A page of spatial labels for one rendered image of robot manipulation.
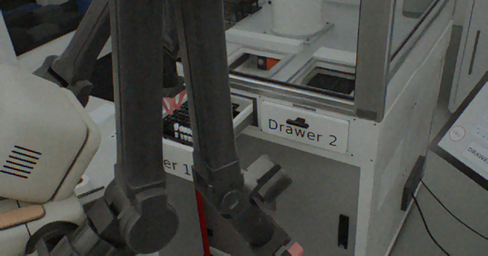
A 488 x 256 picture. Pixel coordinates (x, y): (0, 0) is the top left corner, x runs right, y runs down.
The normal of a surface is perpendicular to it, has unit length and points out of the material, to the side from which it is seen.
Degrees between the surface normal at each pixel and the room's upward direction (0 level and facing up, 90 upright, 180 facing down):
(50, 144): 90
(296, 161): 90
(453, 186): 0
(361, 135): 90
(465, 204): 0
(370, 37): 90
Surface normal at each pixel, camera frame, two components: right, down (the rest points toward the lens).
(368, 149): -0.51, 0.48
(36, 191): 0.53, 0.43
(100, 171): -0.06, -0.85
